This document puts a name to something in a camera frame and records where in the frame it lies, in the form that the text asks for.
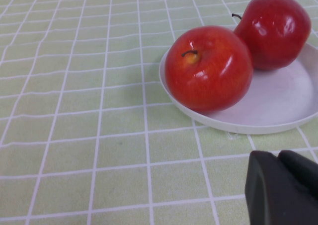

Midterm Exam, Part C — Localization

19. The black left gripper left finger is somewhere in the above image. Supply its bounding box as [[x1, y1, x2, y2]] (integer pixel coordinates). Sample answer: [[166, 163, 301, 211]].
[[244, 150, 318, 225]]

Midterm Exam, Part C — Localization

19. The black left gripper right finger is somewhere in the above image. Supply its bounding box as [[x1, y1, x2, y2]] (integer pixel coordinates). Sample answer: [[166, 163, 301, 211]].
[[278, 150, 318, 197]]

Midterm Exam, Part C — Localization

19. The red apple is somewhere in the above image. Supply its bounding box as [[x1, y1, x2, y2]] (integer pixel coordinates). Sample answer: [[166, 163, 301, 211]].
[[232, 0, 312, 71], [164, 25, 254, 113]]

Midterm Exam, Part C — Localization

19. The white round plate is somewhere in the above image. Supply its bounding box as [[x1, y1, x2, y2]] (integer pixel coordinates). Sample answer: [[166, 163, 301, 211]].
[[159, 23, 318, 135]]

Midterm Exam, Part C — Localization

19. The green white checked tablecloth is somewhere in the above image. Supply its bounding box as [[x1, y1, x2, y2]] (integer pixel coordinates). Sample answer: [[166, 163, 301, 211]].
[[0, 0, 318, 225]]

